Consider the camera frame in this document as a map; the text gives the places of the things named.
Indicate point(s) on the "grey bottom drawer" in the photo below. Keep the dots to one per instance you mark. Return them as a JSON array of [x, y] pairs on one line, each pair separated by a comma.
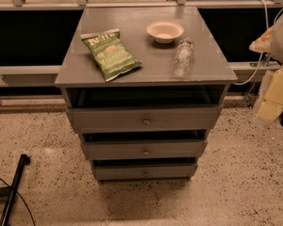
[[135, 173]]

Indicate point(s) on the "grey drawer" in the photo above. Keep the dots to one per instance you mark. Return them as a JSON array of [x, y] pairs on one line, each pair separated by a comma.
[[144, 149], [142, 119], [135, 173]]

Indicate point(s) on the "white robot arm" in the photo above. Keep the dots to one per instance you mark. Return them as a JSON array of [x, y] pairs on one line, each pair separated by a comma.
[[270, 102]]

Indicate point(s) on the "grey top drawer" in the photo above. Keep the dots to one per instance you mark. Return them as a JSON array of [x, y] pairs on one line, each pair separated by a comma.
[[142, 119]]

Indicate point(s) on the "grey wooden drawer cabinet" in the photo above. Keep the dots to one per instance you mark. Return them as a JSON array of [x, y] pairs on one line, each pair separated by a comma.
[[156, 57]]

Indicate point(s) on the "grey middle drawer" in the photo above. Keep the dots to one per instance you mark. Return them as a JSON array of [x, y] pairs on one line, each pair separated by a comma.
[[144, 149]]

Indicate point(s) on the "green chip bag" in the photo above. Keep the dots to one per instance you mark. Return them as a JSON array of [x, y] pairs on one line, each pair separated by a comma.
[[110, 53]]

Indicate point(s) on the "clear plastic water bottle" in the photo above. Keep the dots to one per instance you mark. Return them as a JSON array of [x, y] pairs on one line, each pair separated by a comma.
[[183, 58]]

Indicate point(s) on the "white paper bowl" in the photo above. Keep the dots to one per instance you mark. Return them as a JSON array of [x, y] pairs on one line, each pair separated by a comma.
[[164, 31]]

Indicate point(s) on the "black stand leg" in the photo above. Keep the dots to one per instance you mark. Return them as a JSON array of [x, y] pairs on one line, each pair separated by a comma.
[[8, 192]]

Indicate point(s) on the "metal railing frame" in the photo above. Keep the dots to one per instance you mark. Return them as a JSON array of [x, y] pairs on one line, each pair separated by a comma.
[[85, 76]]

